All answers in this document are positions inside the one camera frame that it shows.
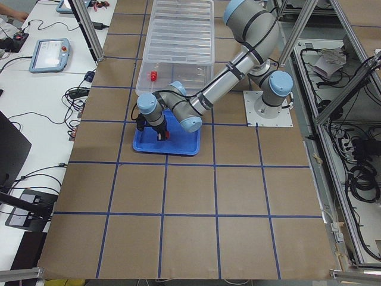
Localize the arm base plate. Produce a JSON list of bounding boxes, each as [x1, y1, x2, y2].
[[243, 91, 293, 128]]

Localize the clear plastic box lid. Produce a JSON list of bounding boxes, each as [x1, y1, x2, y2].
[[143, 1, 214, 65]]

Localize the clear plastic storage box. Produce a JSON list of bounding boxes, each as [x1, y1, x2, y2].
[[135, 0, 216, 115]]

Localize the teach pendant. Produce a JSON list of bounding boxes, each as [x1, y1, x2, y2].
[[29, 38, 70, 73], [56, 0, 93, 14]]

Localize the teach pendant near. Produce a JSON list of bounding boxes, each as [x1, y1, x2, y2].
[[29, 38, 70, 73]]

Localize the red block top pile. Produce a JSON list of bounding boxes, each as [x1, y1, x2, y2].
[[149, 71, 158, 82]]

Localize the black power adapter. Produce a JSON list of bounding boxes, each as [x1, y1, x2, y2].
[[92, 21, 109, 30]]

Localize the black monitor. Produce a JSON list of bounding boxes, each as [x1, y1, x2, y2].
[[0, 113, 32, 194]]

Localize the aluminium frame post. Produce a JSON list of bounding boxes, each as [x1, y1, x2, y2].
[[69, 0, 104, 63]]

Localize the teach pendant far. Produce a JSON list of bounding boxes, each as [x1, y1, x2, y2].
[[56, 0, 93, 14]]

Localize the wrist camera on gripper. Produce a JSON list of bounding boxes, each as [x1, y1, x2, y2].
[[135, 113, 146, 132]]

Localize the coiled black cables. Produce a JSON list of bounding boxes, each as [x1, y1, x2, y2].
[[345, 162, 381, 203]]

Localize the blue plastic tray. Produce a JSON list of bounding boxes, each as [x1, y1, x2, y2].
[[133, 110, 201, 156]]

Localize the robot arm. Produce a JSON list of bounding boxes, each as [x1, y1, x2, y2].
[[135, 0, 293, 141]]

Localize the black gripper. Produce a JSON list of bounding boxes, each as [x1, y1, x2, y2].
[[151, 120, 167, 141]]

